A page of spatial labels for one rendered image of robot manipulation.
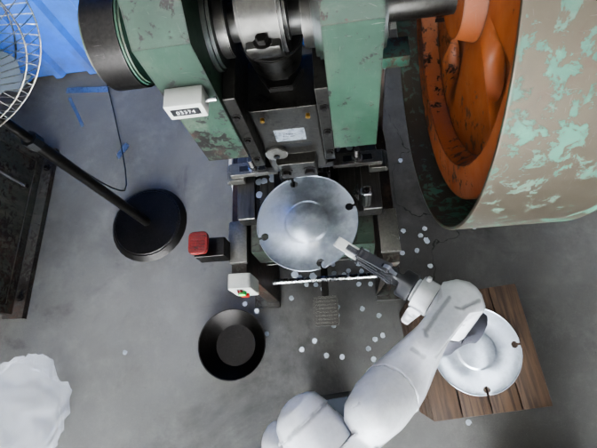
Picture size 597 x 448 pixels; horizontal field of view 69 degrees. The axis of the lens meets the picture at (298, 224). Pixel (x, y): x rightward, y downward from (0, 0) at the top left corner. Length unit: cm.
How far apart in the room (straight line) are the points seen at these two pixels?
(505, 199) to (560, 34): 22
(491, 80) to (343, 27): 28
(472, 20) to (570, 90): 34
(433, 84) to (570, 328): 132
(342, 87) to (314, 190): 50
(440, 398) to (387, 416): 84
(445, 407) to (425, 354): 77
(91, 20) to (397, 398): 82
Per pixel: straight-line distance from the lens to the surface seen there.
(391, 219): 138
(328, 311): 179
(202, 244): 131
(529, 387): 168
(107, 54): 87
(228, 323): 202
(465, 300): 97
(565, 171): 61
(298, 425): 80
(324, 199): 124
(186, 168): 234
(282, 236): 122
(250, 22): 77
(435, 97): 111
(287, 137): 104
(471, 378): 163
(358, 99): 85
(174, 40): 74
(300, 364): 195
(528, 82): 51
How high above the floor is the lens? 194
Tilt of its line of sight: 70 degrees down
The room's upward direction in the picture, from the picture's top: 22 degrees counter-clockwise
